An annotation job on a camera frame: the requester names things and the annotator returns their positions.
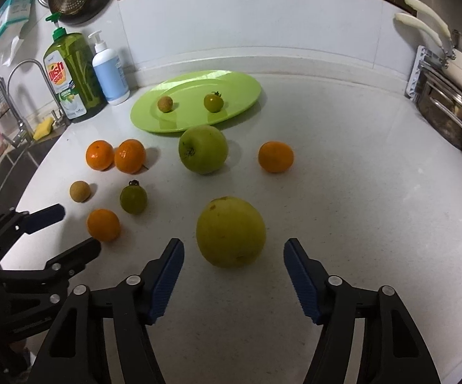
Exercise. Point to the brown longan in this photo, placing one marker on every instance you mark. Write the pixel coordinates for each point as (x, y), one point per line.
(166, 104)

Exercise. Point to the orange mandarin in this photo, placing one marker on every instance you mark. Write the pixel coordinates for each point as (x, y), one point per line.
(130, 156)
(275, 156)
(100, 155)
(103, 224)

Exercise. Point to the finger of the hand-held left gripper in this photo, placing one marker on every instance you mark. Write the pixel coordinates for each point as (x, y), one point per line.
(77, 252)
(47, 214)

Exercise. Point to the large yellow-green pear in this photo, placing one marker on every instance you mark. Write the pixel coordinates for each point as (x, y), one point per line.
(231, 232)

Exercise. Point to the teal white paper box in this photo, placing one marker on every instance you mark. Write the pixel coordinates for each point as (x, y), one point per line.
(7, 12)

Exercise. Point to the green plate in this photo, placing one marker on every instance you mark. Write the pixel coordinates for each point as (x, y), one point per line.
(235, 88)

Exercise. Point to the steel sink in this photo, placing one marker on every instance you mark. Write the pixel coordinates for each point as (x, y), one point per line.
(15, 172)

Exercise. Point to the green tomato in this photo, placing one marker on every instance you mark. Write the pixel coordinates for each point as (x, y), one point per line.
(214, 102)
(133, 198)

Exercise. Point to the green dish soap bottle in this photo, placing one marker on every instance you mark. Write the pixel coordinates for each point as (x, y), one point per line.
(75, 68)

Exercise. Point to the green apple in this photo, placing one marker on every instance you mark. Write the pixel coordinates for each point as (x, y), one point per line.
(203, 148)

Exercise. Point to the kiwi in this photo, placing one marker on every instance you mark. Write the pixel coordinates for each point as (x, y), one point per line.
(80, 191)

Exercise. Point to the white pump bottle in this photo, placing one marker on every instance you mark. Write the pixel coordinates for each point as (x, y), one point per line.
(111, 76)

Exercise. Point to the tall curved steel faucet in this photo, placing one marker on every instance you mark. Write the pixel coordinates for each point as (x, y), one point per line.
(25, 88)

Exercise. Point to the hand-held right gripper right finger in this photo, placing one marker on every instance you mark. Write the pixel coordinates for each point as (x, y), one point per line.
(301, 280)

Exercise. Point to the yellow sponge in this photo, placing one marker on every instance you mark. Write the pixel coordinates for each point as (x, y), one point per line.
(44, 128)

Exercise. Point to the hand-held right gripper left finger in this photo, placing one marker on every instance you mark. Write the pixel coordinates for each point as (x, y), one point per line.
(167, 280)

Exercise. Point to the white plastic rack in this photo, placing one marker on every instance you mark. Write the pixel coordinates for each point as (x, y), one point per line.
(415, 72)

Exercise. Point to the steel pot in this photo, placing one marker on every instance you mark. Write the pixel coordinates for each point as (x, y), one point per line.
(443, 112)

